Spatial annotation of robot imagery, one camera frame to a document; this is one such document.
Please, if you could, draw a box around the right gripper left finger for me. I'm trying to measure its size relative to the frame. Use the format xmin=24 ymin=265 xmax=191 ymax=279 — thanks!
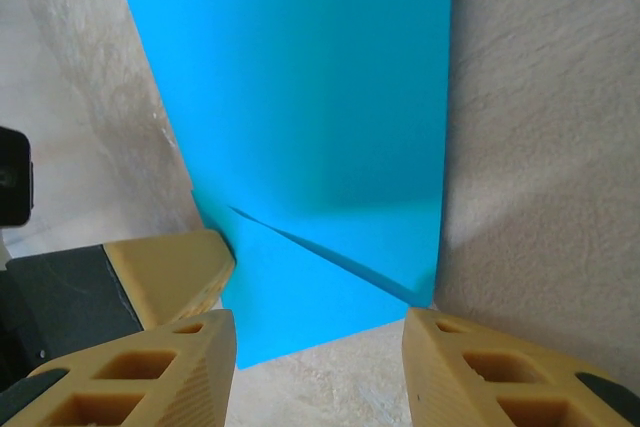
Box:
xmin=0 ymin=309 xmax=237 ymax=427

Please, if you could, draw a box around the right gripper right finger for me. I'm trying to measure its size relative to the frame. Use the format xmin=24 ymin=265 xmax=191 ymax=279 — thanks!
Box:
xmin=402 ymin=306 xmax=640 ymax=427

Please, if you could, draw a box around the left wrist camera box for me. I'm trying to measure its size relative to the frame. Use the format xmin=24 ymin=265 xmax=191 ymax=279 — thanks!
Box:
xmin=0 ymin=125 xmax=36 ymax=268

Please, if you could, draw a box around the blue square paper sheet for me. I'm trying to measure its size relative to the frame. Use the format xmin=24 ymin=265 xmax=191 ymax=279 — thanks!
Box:
xmin=107 ymin=0 xmax=455 ymax=372

